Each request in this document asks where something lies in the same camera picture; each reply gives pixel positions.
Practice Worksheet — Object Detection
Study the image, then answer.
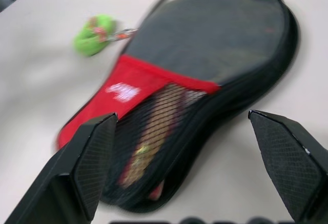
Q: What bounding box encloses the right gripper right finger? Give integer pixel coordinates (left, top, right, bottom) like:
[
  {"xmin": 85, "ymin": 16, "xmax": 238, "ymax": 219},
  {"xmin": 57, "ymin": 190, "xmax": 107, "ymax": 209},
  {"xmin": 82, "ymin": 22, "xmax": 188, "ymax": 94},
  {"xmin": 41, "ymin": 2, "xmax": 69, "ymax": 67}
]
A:
[{"xmin": 247, "ymin": 110, "xmax": 328, "ymax": 224}]

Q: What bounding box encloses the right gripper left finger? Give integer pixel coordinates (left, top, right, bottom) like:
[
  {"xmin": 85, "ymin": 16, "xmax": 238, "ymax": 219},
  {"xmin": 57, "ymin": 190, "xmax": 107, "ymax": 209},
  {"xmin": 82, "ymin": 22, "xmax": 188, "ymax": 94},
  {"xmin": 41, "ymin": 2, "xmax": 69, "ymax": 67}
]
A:
[{"xmin": 0, "ymin": 112, "xmax": 119, "ymax": 224}]

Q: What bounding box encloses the wooden paddle handle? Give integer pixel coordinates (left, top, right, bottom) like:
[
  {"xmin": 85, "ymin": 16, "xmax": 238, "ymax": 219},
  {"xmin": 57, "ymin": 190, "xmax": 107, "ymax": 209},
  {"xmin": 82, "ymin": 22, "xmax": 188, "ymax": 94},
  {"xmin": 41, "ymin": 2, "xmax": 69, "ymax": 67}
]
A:
[{"xmin": 119, "ymin": 84, "xmax": 208, "ymax": 201}]

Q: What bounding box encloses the green plush keychain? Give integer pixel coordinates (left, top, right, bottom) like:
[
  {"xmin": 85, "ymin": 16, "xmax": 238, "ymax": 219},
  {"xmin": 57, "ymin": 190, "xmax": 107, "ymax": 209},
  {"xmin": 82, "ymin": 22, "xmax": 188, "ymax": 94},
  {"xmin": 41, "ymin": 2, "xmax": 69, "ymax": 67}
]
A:
[{"xmin": 73, "ymin": 14, "xmax": 119, "ymax": 57}]

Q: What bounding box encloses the silver orange keychain clip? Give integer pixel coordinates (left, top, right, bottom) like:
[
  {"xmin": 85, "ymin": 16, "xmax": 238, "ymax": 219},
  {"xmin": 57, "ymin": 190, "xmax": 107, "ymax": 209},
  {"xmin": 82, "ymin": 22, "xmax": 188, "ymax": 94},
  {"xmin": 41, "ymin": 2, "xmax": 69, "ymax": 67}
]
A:
[{"xmin": 107, "ymin": 28, "xmax": 139, "ymax": 43}]

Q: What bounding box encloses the black red paddle case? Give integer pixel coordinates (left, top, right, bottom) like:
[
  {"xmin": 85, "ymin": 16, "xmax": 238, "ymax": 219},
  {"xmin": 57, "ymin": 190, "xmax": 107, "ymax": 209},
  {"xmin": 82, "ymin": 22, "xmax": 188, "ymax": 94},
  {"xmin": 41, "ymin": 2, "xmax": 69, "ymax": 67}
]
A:
[{"xmin": 55, "ymin": 0, "xmax": 301, "ymax": 209}]

